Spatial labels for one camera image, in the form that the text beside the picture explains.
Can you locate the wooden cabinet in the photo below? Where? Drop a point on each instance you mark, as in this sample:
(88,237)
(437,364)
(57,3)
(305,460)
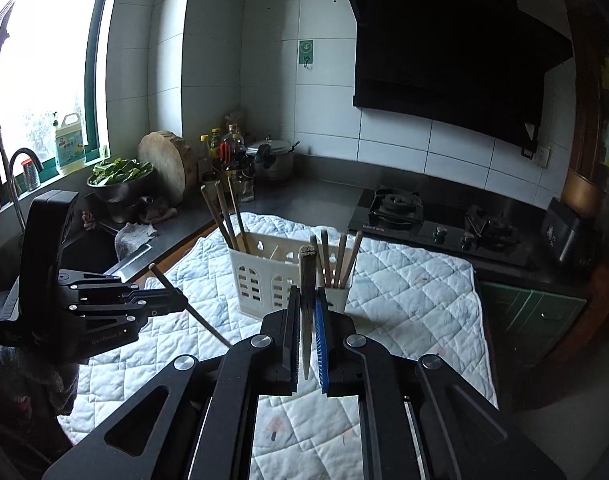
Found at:
(599,110)

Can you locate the brown wooden board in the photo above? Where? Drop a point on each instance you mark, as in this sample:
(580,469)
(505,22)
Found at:
(177,260)

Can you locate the black kitchen appliance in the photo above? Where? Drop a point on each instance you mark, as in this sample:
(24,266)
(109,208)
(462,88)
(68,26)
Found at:
(564,232)

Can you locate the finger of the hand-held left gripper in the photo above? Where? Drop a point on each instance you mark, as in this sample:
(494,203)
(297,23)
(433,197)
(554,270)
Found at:
(109,285)
(114,314)

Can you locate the detergent bottle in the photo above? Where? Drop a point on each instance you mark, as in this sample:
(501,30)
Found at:
(70,145)

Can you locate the wooden chopstick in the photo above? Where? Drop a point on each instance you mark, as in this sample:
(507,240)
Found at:
(225,215)
(308,310)
(352,257)
(238,215)
(217,215)
(325,260)
(204,320)
(340,260)
(314,242)

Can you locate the yellow label sauce bottle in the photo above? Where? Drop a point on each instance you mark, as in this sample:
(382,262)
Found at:
(215,145)

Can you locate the stainless steel sink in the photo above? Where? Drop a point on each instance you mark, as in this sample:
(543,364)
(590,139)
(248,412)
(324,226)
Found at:
(92,255)

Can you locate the black range hood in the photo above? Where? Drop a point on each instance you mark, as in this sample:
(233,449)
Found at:
(444,60)

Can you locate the pink rag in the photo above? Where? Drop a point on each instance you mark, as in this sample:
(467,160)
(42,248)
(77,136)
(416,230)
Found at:
(157,210)

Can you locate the metal can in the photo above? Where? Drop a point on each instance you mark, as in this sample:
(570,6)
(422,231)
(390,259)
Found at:
(30,175)

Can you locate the small glass jar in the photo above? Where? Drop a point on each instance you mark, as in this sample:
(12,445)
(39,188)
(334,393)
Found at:
(247,190)

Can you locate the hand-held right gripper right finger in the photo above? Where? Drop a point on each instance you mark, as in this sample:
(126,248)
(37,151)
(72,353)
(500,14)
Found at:
(321,350)

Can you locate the large dark oil bottle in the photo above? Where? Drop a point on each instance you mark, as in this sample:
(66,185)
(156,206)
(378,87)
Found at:
(234,152)

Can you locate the stainless steel bowl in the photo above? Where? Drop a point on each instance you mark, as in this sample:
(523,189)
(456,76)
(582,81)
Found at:
(119,192)

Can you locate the green leafy vegetables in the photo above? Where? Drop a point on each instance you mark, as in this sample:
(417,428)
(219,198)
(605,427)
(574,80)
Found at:
(119,171)

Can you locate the steel pressure cooker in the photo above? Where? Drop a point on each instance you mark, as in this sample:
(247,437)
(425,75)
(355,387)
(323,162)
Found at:
(274,160)

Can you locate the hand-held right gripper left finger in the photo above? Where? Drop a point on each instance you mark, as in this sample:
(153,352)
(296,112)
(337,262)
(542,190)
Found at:
(290,350)

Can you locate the steel faucet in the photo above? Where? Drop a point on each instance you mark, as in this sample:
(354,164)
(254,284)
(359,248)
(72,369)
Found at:
(19,175)

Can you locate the person's left hand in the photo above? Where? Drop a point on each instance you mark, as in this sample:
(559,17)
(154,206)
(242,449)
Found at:
(29,375)

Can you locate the wall socket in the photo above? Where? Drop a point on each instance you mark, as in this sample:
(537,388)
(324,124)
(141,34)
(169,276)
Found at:
(537,156)

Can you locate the small red scrubber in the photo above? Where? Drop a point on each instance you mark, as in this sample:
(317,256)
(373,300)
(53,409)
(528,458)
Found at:
(88,220)

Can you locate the black gas stove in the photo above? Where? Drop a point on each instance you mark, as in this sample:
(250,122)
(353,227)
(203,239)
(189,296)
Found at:
(434,230)

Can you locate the green cabinet doors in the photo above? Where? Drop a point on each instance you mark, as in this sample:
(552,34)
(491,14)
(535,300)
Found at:
(529,320)

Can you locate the white plastic chopstick holder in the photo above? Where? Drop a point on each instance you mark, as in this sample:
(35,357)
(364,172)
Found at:
(264,285)

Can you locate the green wall hook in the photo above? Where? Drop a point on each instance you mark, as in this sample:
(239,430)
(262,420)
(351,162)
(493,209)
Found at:
(306,50)

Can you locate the white quilted cloth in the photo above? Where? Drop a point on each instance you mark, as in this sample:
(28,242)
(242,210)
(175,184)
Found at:
(409,310)

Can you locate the green yellow bottle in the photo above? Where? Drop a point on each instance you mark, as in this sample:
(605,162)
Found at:
(204,152)

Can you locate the grey dish rag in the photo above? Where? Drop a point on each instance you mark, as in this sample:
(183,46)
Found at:
(134,237)

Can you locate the window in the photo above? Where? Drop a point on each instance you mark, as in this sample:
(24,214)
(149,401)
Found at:
(39,60)

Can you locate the round wooden chopping board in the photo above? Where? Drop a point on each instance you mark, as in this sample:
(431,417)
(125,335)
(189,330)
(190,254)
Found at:
(164,165)

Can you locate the copper pot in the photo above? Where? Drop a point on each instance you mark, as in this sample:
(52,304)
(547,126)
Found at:
(582,195)

